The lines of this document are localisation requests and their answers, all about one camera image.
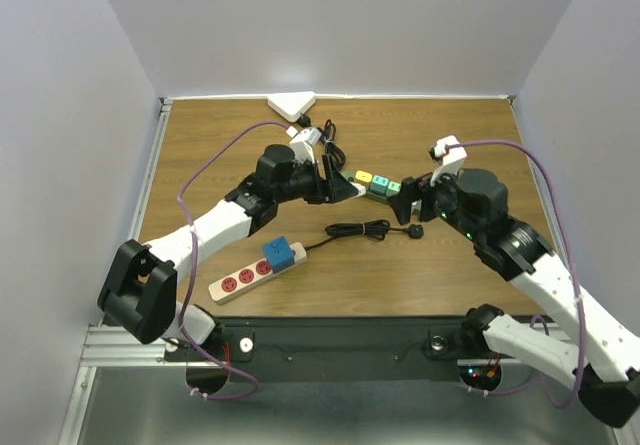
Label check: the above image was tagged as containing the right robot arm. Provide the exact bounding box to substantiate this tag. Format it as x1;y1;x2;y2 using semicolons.
388;169;639;428

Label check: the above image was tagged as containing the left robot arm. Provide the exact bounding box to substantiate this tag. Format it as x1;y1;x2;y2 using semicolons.
97;144;365;359

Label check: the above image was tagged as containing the white red power strip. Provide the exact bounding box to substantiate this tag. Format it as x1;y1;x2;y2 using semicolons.
208;242;307;305

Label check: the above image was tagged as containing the white rounded charger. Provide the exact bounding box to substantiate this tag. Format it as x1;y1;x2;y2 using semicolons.
351;182;367;196

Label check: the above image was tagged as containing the blue socket adapter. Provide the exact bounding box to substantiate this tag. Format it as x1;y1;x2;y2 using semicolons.
262;236;295;273

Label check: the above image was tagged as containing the white square charger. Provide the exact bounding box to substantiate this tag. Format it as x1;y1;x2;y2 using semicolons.
411;200;422;217

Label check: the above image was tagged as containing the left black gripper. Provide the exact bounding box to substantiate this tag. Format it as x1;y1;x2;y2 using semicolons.
274;155;358;206

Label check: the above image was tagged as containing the teal plug adapter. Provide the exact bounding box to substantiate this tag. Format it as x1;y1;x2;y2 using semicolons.
369;175;389;196

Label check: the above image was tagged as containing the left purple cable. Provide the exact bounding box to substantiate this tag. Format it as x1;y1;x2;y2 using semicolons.
177;121;296;401

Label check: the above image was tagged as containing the green plug adapter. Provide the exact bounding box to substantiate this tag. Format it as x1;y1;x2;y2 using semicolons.
386;181;401;197

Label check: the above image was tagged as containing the black cord of white strip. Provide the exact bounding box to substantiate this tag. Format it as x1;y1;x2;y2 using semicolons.
302;219;424;254

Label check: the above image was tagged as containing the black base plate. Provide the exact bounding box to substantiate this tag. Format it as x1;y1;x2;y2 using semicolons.
164;316;521;386

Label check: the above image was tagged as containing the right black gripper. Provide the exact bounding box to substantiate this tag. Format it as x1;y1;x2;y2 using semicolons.
385;161;482;242

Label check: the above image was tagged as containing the green power strip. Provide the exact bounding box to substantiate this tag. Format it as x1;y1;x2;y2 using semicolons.
342;171;388;203

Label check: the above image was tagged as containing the yellow plug adapter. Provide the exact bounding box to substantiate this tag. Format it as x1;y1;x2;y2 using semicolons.
354;170;373;188

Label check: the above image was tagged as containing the black cord of green strip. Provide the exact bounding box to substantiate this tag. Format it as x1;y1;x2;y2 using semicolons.
298;114;349;172

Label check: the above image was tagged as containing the white triangular adapter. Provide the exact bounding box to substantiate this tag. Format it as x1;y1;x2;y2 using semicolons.
266;91;316;122

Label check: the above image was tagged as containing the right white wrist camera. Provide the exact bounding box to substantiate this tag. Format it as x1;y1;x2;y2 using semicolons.
429;135;467;186

